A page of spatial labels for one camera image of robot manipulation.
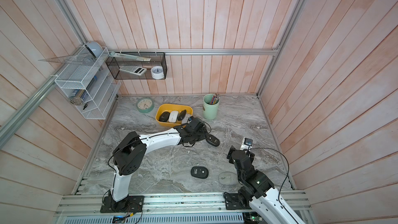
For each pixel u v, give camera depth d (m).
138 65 1.01
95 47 0.83
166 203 0.75
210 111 1.01
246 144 0.66
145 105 1.11
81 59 0.78
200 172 0.81
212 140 0.93
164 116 1.04
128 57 0.91
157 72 0.93
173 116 1.04
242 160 0.56
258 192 0.51
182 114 1.04
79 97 0.76
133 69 0.98
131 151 0.56
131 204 0.73
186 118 1.04
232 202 0.73
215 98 0.95
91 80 0.76
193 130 0.71
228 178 0.78
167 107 1.07
